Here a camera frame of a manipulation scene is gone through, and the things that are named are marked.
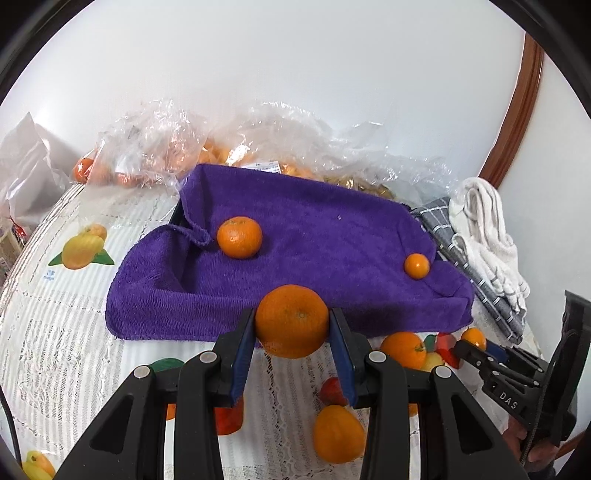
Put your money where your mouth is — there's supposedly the pile of bagged longans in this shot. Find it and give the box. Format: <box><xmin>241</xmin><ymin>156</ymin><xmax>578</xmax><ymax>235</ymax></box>
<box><xmin>323</xmin><ymin>173</ymin><xmax>398</xmax><ymax>201</ymax></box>

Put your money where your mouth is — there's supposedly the small mandarin orange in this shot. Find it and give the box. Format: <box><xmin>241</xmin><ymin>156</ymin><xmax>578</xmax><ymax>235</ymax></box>
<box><xmin>461</xmin><ymin>327</ymin><xmax>487</xmax><ymax>352</ymax></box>
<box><xmin>404</xmin><ymin>253</ymin><xmax>431</xmax><ymax>280</ymax></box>

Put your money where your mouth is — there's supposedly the large orange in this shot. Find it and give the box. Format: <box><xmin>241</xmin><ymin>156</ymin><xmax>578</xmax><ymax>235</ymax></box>
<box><xmin>255</xmin><ymin>285</ymin><xmax>330</xmax><ymax>359</ymax></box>

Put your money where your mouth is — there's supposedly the purple towel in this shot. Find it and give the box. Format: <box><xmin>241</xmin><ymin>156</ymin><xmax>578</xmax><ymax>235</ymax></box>
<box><xmin>105</xmin><ymin>164</ymin><xmax>476</xmax><ymax>342</ymax></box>

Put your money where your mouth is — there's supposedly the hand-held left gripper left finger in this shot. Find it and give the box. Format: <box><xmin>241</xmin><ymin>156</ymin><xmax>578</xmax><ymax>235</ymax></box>
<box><xmin>54</xmin><ymin>307</ymin><xmax>257</xmax><ymax>480</ymax></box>

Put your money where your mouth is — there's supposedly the oval mandarin orange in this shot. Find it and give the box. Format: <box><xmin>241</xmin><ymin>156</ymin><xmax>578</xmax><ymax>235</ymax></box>
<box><xmin>313</xmin><ymin>405</ymin><xmax>365</xmax><ymax>464</ymax></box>

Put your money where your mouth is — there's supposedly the small red fruit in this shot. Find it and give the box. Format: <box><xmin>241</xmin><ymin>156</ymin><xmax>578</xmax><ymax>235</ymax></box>
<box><xmin>321</xmin><ymin>377</ymin><xmax>349</xmax><ymax>407</ymax></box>

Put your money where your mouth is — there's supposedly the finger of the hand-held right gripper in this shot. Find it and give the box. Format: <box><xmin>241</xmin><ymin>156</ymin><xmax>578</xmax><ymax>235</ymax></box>
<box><xmin>452</xmin><ymin>340</ymin><xmax>502</xmax><ymax>384</ymax></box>
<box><xmin>486</xmin><ymin>344</ymin><xmax>548</xmax><ymax>377</ymax></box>

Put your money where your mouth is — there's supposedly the brown wooden door frame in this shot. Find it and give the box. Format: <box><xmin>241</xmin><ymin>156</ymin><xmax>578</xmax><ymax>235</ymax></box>
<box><xmin>478</xmin><ymin>34</ymin><xmax>546</xmax><ymax>185</ymax></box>

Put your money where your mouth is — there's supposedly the fruit-print tablecloth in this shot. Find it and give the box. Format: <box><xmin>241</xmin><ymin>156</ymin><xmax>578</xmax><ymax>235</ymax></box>
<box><xmin>0</xmin><ymin>180</ymin><xmax>555</xmax><ymax>480</ymax></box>

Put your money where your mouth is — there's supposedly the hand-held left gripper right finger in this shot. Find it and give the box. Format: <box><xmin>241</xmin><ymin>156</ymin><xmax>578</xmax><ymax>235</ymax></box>
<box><xmin>329</xmin><ymin>307</ymin><xmax>529</xmax><ymax>480</ymax></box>

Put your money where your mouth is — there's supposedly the white bag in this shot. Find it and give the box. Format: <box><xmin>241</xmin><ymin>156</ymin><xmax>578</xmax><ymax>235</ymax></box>
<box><xmin>0</xmin><ymin>113</ymin><xmax>75</xmax><ymax>227</ymax></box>

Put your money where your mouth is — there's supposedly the white towel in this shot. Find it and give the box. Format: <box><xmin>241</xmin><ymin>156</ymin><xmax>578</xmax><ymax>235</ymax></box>
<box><xmin>450</xmin><ymin>176</ymin><xmax>531</xmax><ymax>315</ymax></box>

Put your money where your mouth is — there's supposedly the clear plastic bag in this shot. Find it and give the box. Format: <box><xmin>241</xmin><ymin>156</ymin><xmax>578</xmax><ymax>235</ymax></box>
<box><xmin>85</xmin><ymin>98</ymin><xmax>211</xmax><ymax>189</ymax></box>
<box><xmin>198</xmin><ymin>104</ymin><xmax>333</xmax><ymax>181</ymax></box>
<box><xmin>323</xmin><ymin>121</ymin><xmax>455</xmax><ymax>208</ymax></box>

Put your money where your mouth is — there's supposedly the pile of bagged mandarins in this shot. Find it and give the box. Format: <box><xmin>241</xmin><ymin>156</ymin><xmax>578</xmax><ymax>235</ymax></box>
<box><xmin>74</xmin><ymin>138</ymin><xmax>324</xmax><ymax>188</ymax></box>

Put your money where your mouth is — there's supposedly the person's right hand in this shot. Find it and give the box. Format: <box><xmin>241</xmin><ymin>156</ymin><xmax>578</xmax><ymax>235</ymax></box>
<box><xmin>503</xmin><ymin>418</ymin><xmax>568</xmax><ymax>474</ymax></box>

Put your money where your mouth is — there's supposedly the black cable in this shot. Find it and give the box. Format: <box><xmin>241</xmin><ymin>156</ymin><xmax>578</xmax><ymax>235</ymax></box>
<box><xmin>0</xmin><ymin>388</ymin><xmax>21</xmax><ymax>462</ymax></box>

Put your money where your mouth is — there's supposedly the grey checkered cloth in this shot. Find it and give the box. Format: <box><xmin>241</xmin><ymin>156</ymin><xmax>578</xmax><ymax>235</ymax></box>
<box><xmin>411</xmin><ymin>198</ymin><xmax>529</xmax><ymax>344</ymax></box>

